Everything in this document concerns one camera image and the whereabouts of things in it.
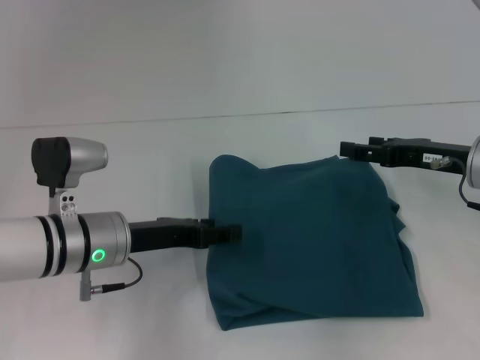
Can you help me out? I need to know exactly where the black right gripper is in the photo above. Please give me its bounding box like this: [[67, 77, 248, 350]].
[[338, 136, 472, 178]]

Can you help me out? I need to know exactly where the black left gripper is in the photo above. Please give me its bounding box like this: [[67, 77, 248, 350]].
[[128, 216, 244, 254]]

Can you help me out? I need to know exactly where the teal t-shirt with FREE! print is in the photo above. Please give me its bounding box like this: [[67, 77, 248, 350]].
[[207, 153, 425, 332]]

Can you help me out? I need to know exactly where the left arm cable with connector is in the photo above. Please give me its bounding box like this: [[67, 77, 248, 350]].
[[78, 257, 144, 302]]

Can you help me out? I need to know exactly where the silver left camera mount bracket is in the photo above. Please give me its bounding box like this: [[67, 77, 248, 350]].
[[47, 189, 80, 218]]

